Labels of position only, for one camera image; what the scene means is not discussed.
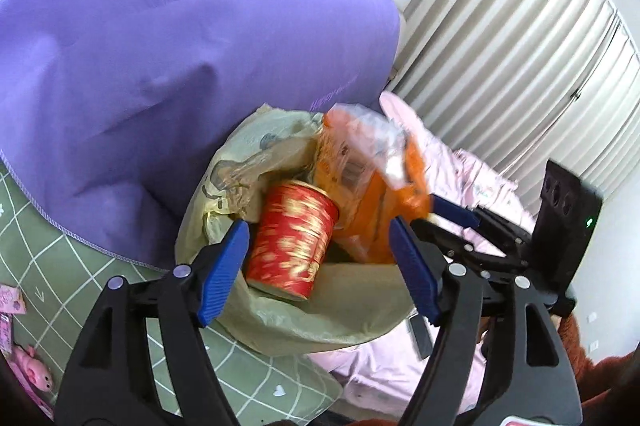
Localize orange snack packet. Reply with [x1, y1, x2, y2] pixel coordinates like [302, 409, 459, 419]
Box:
[312, 102, 433, 265]

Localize pink toy figure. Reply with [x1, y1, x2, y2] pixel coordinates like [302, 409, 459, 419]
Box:
[10, 345, 53, 394]

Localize small pink packet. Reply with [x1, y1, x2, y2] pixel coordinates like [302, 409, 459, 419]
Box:
[0, 284, 26, 317]

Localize purple pillow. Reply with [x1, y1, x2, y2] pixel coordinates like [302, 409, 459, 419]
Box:
[0, 0, 406, 274]

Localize green checked bed sheet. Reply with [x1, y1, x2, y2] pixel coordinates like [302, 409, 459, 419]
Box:
[0, 156, 346, 426]

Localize pink floral quilt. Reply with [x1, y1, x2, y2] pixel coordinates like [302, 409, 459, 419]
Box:
[305, 90, 536, 422]

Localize person's right forearm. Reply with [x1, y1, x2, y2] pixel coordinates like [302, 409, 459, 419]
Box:
[555, 316, 640, 426]

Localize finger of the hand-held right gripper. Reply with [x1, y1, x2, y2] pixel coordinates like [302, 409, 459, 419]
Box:
[415, 221, 526, 277]
[432, 195, 538, 247]

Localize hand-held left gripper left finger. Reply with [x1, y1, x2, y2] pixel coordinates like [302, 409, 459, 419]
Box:
[55, 221, 251, 426]

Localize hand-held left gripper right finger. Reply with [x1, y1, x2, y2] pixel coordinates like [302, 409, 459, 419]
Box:
[389, 216, 586, 426]

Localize bin with pale green liner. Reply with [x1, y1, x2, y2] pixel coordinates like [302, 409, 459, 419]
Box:
[175, 103, 426, 354]

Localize white vertical window blinds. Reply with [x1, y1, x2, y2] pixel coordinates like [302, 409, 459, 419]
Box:
[392, 0, 640, 217]

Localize red and gold can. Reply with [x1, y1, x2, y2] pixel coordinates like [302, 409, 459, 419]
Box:
[245, 182, 340, 301]

